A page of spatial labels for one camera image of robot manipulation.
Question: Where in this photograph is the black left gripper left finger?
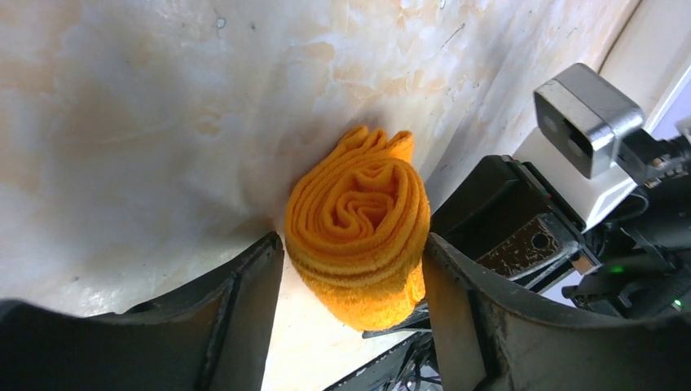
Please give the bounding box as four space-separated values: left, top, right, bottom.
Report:
1 232 284 390

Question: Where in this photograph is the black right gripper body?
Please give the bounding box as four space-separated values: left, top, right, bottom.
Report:
323 155 691 391

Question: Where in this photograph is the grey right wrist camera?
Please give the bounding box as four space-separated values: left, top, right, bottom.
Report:
533 63 645 179

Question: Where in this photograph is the orange towel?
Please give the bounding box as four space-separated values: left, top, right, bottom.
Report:
284 126 431 332

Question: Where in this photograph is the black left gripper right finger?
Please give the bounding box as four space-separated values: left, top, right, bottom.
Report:
422 234 690 390

